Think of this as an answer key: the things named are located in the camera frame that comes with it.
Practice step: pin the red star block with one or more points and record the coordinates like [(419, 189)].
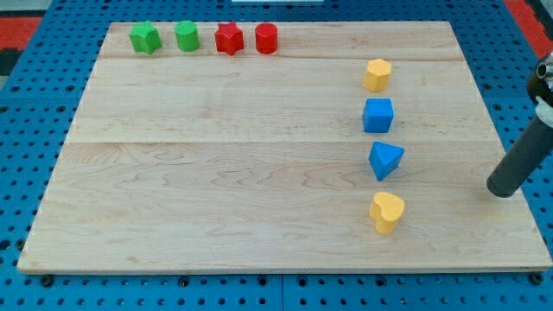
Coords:
[(229, 38)]

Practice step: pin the yellow heart block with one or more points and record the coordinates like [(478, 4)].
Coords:
[(386, 210)]

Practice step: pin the green cylinder block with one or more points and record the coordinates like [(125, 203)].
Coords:
[(187, 36)]

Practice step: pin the yellow hexagon block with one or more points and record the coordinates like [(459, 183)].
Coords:
[(377, 75)]

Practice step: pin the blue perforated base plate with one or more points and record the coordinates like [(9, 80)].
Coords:
[(41, 95)]

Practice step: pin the blue cube block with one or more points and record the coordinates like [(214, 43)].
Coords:
[(377, 115)]

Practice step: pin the blue triangle block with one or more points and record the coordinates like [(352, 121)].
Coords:
[(384, 158)]

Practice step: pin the green star block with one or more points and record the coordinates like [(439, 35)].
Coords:
[(144, 37)]

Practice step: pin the red cylinder block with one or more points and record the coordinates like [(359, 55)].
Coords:
[(266, 38)]

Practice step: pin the wooden board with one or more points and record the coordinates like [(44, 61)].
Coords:
[(206, 163)]

